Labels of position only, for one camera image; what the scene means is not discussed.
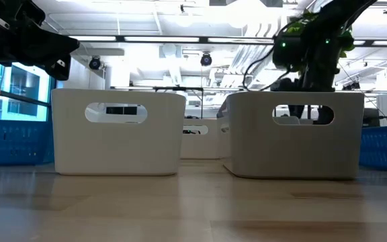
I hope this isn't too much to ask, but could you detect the blue perforated plastic basket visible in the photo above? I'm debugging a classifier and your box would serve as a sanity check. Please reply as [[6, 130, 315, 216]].
[[0, 119, 55, 166], [359, 124, 387, 174]]

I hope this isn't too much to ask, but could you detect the grey plastic basket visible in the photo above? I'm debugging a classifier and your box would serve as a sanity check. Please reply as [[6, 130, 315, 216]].
[[223, 91, 366, 180]]

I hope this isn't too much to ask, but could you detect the white plastic basket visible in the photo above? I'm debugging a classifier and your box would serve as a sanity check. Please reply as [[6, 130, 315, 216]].
[[50, 88, 187, 177], [179, 117, 231, 160]]

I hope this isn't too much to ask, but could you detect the black metal stand frame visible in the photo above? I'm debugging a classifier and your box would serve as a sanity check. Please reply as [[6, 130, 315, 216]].
[[153, 85, 205, 119]]

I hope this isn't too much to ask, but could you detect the black computer monitor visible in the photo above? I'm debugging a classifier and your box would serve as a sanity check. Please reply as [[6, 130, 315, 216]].
[[105, 106, 138, 116]]

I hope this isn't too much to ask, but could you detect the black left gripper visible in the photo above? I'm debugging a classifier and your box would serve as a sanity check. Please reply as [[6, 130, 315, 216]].
[[0, 0, 80, 81]]

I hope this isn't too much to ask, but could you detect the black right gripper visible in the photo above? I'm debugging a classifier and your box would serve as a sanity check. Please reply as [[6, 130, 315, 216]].
[[271, 33, 304, 71]]

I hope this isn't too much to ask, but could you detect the black round ceiling spotlight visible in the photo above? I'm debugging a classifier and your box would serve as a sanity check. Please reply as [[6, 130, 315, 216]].
[[89, 56, 102, 71], [200, 52, 213, 67]]

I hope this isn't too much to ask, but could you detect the linear ceiling light fixture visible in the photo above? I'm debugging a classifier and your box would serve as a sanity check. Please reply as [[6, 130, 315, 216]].
[[68, 34, 387, 47]]

